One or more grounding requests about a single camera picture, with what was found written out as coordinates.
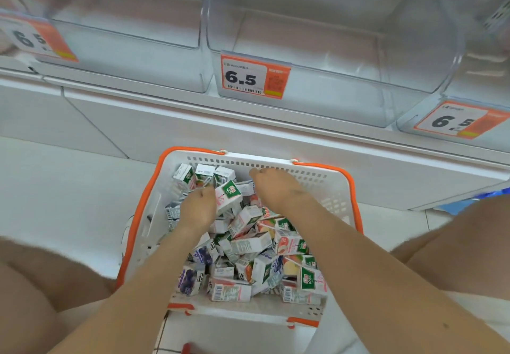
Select orange white price tag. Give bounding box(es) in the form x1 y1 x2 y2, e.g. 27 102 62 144
220 54 292 100
413 101 510 140
0 13 79 63

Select blue panel wire basket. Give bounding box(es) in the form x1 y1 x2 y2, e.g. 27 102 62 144
432 187 510 216

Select person's leg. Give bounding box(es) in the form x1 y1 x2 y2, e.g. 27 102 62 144
0 236 117 354
389 194 510 313

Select person's left leg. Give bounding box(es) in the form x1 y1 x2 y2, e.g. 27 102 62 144
0 236 117 354

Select person's right leg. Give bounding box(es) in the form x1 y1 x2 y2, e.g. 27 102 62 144
389 194 510 313

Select person's left forearm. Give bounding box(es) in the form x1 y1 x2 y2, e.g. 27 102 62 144
49 222 208 354

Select pile of small juice cartons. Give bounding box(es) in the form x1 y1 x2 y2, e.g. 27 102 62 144
165 162 329 307

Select person's right hand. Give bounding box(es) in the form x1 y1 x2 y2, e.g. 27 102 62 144
249 167 310 217

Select person's left hand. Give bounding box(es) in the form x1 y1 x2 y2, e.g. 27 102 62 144
178 185 218 234

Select person's right forearm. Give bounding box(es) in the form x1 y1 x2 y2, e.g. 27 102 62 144
278 194 510 354

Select white shopping basket orange handles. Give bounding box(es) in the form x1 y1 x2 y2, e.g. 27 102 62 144
115 146 364 329

